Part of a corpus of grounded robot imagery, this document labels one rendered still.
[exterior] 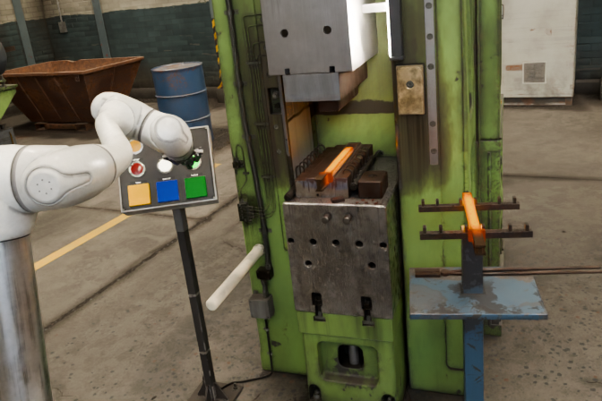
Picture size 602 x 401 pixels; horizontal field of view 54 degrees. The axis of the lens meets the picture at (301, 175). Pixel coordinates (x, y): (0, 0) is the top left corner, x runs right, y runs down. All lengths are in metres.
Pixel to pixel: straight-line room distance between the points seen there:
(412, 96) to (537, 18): 5.16
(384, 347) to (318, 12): 1.23
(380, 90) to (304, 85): 0.52
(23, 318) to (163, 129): 0.61
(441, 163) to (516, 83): 5.18
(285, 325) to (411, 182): 0.88
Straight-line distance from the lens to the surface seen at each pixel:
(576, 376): 2.82
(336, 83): 2.00
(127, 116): 1.68
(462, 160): 2.16
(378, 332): 2.28
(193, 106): 6.67
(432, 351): 2.53
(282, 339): 2.69
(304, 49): 2.02
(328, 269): 2.19
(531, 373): 2.80
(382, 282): 2.16
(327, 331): 2.34
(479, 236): 1.70
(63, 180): 1.13
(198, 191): 2.13
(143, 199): 2.16
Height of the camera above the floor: 1.68
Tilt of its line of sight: 18 degrees down
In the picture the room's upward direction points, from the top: 6 degrees counter-clockwise
